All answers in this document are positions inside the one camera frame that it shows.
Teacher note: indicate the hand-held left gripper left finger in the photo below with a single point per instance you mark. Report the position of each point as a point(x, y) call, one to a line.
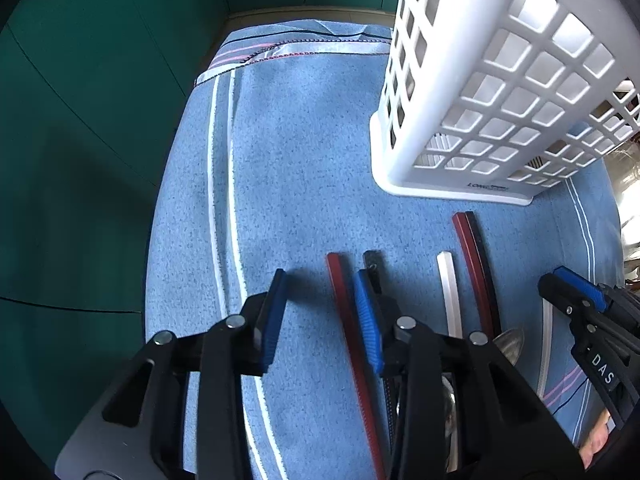
point(272, 320)

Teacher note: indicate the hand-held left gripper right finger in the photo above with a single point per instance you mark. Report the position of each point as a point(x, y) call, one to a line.
point(367, 325)

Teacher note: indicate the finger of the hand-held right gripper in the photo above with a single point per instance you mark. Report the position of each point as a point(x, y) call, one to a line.
point(555, 295)
point(582, 287)

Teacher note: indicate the white chopstick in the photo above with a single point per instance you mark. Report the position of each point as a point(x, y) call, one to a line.
point(448, 290)
point(545, 350)

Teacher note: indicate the metal spoon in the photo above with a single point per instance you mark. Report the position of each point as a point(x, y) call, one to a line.
point(510, 345)

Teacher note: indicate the red chopstick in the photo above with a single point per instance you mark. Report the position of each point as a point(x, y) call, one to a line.
point(365, 410)
point(470, 270)

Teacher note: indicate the white plastic utensil basket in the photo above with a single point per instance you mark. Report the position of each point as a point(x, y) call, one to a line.
point(440, 191)

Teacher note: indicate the person's right hand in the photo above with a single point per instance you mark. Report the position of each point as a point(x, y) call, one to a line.
point(597, 442)

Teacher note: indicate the blue striped towel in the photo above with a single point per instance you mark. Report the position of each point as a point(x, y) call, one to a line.
point(300, 160)

